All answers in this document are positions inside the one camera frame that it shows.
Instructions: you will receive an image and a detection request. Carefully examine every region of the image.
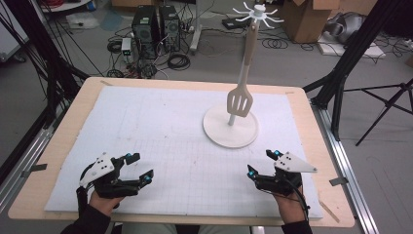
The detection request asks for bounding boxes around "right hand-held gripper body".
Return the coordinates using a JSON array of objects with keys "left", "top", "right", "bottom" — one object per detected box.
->
[{"left": 255, "top": 151, "right": 319, "bottom": 196}]

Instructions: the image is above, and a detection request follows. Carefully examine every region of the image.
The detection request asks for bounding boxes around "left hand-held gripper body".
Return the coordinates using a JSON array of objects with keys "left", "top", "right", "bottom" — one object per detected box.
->
[{"left": 78, "top": 151, "right": 140, "bottom": 199}]

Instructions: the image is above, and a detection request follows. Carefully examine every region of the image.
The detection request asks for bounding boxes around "white utensil rack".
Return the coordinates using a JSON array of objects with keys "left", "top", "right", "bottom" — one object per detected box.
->
[{"left": 203, "top": 2, "right": 285, "bottom": 149}]

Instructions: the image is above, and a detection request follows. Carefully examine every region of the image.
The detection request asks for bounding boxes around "beige slotted spatula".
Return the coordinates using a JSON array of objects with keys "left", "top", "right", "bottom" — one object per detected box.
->
[{"left": 226, "top": 21, "right": 261, "bottom": 119}]

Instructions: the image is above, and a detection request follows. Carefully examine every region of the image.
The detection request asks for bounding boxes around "person's left hand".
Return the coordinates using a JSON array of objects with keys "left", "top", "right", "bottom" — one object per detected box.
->
[{"left": 88, "top": 190, "right": 125, "bottom": 218}]

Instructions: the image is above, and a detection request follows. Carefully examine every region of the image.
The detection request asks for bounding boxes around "person's right hand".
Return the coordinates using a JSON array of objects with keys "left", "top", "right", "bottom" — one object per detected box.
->
[{"left": 272, "top": 188, "right": 310, "bottom": 225}]

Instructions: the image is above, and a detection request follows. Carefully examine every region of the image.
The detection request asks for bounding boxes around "white grid mat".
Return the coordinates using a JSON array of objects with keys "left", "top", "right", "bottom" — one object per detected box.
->
[{"left": 44, "top": 85, "right": 324, "bottom": 219}]

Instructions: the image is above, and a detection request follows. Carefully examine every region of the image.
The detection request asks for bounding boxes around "thin wooden stick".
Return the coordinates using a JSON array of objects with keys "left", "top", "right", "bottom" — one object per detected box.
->
[{"left": 318, "top": 198, "right": 341, "bottom": 224}]

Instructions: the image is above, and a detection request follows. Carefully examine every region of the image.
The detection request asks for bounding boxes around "black table clip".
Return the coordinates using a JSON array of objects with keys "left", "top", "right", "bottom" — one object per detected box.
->
[
  {"left": 328, "top": 175, "right": 350, "bottom": 187},
  {"left": 20, "top": 163, "right": 48, "bottom": 178}
]

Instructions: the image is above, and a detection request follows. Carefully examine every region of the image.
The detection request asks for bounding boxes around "small white power box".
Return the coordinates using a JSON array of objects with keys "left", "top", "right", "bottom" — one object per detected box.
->
[{"left": 121, "top": 37, "right": 133, "bottom": 57}]

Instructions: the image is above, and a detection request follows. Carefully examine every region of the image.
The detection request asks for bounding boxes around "black tripod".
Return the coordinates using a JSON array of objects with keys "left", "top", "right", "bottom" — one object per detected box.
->
[{"left": 344, "top": 77, "right": 413, "bottom": 147}]

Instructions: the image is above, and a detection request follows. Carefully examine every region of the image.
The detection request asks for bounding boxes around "black computer tower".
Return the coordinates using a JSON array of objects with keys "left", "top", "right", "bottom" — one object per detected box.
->
[
  {"left": 131, "top": 5, "right": 161, "bottom": 60},
  {"left": 158, "top": 4, "right": 181, "bottom": 53}
]

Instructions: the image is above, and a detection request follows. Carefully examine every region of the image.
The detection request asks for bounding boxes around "brown cardboard box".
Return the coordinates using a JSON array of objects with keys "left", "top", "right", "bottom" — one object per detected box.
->
[{"left": 281, "top": 0, "right": 342, "bottom": 44}]

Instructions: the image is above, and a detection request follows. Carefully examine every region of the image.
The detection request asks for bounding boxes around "white stand leg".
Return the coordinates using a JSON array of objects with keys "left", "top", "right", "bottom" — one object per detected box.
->
[{"left": 189, "top": 0, "right": 204, "bottom": 55}]

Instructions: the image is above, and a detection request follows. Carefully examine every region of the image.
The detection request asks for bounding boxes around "flat black floor device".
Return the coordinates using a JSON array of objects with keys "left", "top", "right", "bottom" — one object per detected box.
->
[{"left": 221, "top": 16, "right": 251, "bottom": 31}]

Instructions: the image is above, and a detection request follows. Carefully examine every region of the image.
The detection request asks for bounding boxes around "white foam board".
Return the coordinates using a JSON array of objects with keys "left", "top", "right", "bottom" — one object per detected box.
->
[{"left": 316, "top": 32, "right": 388, "bottom": 59}]

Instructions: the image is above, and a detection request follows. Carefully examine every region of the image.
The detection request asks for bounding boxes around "grey bag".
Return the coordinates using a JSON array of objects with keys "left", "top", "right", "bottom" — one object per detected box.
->
[{"left": 324, "top": 12, "right": 366, "bottom": 45}]

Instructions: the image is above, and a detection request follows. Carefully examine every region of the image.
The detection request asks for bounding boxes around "round white table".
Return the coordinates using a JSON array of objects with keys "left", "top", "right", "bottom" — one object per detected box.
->
[{"left": 40, "top": 0, "right": 94, "bottom": 14}]

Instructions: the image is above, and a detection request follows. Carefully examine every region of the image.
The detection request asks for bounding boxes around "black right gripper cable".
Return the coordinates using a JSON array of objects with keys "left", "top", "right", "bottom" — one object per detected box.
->
[{"left": 285, "top": 176, "right": 311, "bottom": 223}]

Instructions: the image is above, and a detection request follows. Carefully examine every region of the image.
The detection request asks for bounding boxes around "black left gripper strap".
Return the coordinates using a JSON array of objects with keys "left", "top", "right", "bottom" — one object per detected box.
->
[{"left": 76, "top": 186, "right": 89, "bottom": 215}]

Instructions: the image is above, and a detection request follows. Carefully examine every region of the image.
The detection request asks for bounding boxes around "aluminium rail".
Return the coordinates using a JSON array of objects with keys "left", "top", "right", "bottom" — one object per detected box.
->
[
  {"left": 0, "top": 126, "right": 55, "bottom": 213},
  {"left": 311, "top": 103, "right": 379, "bottom": 234}
]

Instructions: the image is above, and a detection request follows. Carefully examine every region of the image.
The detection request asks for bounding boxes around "thin coiled black cable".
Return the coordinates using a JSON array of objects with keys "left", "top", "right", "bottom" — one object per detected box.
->
[{"left": 261, "top": 37, "right": 289, "bottom": 51}]

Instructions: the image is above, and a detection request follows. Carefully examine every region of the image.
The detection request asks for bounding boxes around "black metal frame strut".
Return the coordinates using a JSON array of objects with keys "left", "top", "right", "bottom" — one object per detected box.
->
[
  {"left": 303, "top": 0, "right": 403, "bottom": 142},
  {"left": 0, "top": 0, "right": 91, "bottom": 131}
]

